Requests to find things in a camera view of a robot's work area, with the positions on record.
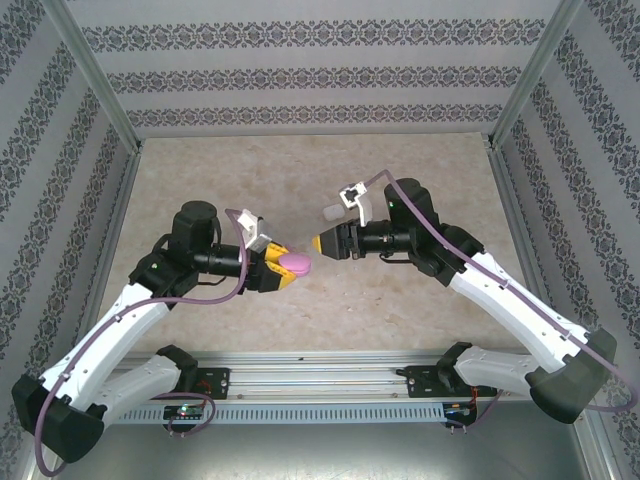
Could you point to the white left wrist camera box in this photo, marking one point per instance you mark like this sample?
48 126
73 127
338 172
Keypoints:
255 232

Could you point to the right small circuit board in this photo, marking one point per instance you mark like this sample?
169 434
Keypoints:
457 410

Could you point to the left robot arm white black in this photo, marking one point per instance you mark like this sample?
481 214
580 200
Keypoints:
100 340

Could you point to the small circuit board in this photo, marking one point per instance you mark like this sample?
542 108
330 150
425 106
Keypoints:
185 411
457 410

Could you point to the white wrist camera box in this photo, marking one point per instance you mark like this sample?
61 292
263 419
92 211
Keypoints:
365 210
255 232

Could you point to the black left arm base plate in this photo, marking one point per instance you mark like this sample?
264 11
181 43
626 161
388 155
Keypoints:
220 385

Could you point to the aluminium side rail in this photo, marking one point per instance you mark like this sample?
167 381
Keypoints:
512 200
117 225

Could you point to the left small circuit board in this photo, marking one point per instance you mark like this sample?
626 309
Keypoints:
185 411

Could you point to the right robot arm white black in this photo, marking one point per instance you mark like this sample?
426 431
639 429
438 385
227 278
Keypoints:
525 320

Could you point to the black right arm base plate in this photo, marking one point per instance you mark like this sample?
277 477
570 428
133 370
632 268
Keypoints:
420 382

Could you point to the aluminium mounting rail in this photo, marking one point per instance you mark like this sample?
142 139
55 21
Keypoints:
320 380

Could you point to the grey metal sheet panel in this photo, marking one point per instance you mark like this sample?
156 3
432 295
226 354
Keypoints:
320 455

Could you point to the pink earbud charging case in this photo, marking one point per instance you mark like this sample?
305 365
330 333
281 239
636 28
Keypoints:
297 263

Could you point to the aluminium frame post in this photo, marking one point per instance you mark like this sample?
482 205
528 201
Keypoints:
95 75
532 75

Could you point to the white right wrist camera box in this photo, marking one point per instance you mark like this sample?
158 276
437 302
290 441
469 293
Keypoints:
365 210

